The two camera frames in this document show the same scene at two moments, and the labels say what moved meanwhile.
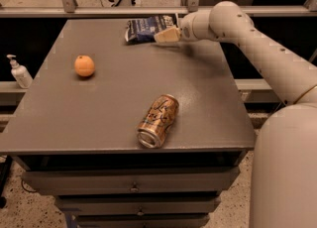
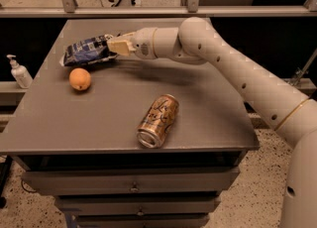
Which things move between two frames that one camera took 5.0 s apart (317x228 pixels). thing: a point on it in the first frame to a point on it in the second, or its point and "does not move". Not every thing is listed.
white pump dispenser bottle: (21, 74) does not move
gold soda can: (158, 121) does not move
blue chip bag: (143, 30) to (89, 51)
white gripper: (186, 29) to (144, 42)
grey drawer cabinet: (152, 139) does not move
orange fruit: (84, 65) to (79, 78)
